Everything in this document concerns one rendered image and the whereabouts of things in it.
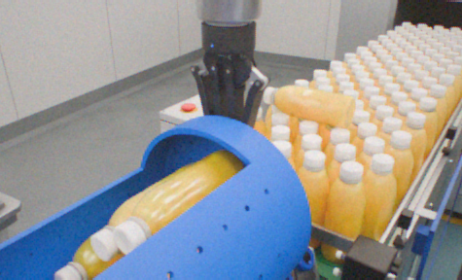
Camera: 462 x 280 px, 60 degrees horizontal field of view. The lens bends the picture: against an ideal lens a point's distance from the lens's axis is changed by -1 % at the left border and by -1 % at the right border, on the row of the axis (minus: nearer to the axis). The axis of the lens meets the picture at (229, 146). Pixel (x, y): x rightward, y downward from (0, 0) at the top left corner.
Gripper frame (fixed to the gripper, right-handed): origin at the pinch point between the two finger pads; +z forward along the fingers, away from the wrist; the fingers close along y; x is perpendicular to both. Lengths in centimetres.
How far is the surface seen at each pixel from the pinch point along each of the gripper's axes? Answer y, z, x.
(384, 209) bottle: -20.7, 14.9, -21.1
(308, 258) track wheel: -13.1, 19.3, -5.6
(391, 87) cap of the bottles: -8, 6, -65
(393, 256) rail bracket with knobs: -25.6, 15.9, -10.6
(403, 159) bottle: -19.9, 10.2, -33.7
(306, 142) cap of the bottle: -3.5, 6.1, -21.7
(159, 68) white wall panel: 306, 106, -281
